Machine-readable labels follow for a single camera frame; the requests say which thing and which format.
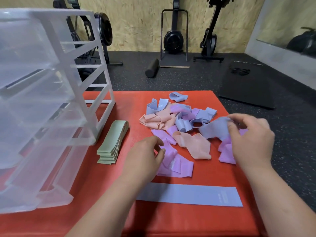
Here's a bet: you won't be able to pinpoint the person's right hand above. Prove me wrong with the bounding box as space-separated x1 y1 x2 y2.
226 113 276 171

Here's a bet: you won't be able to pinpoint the person's left hand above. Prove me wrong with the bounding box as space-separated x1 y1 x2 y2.
122 136 166 183

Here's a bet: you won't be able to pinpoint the stack of green bands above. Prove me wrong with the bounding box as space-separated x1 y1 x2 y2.
96 120 129 165

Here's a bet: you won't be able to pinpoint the blue band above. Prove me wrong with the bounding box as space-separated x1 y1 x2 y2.
198 117 235 142

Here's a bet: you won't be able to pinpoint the pile of mixed resistance bands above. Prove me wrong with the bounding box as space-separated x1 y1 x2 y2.
139 92 249 178

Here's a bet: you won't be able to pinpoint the stack of blue bands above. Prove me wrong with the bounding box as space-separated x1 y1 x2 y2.
136 182 244 208

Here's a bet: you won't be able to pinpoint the translucent plastic drawer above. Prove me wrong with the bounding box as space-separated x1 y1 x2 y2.
0 125 74 215
37 143 97 209
0 19 60 89
0 69 84 170

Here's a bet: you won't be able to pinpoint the clear plastic drawer unit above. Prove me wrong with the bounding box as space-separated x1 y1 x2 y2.
0 8 116 146

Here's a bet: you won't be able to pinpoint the person's left forearm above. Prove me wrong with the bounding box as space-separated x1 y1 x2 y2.
66 174 153 237

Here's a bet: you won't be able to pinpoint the person's right forearm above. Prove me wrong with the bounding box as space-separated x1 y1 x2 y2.
242 162 316 237

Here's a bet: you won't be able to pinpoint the red soft plyo box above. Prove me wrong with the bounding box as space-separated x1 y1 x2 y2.
0 90 267 237

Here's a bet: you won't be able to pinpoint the black exercise mat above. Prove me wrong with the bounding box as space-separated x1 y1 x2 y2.
218 61 276 110

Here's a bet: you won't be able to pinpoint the black foam roller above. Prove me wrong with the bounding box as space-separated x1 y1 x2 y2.
145 58 160 79

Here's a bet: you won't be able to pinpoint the black upright rowing machine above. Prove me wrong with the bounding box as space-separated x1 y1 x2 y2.
193 0 235 63

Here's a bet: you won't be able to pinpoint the black ski machine with stand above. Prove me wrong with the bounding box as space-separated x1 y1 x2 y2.
159 0 191 69

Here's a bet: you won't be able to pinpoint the black straps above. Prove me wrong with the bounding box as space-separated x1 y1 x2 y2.
229 67 250 76

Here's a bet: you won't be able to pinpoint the wall mirror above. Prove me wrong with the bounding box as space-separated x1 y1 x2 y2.
255 0 316 60

